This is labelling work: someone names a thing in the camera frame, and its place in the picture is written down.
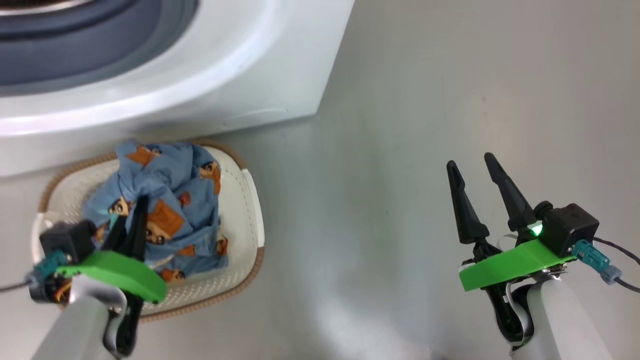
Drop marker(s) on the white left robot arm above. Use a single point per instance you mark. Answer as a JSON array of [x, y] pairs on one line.
[[75, 330]]

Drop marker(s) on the white front-load washing machine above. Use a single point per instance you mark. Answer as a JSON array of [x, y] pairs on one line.
[[225, 75]]

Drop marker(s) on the blue bear-print clothing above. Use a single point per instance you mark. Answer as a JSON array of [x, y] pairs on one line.
[[170, 175]]

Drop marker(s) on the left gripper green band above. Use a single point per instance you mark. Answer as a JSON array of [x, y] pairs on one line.
[[120, 272]]

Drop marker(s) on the cream perforated laundry basket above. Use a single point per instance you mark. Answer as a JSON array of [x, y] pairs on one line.
[[235, 210]]

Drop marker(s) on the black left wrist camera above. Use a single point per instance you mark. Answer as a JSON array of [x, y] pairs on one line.
[[67, 240]]

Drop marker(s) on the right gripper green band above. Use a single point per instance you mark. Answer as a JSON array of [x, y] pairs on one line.
[[505, 265]]

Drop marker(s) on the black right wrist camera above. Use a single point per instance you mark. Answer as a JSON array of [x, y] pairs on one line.
[[570, 225]]

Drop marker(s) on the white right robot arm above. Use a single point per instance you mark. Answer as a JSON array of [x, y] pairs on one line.
[[565, 325]]

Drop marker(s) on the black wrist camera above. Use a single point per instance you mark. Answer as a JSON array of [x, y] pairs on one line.
[[67, 240], [570, 225]]

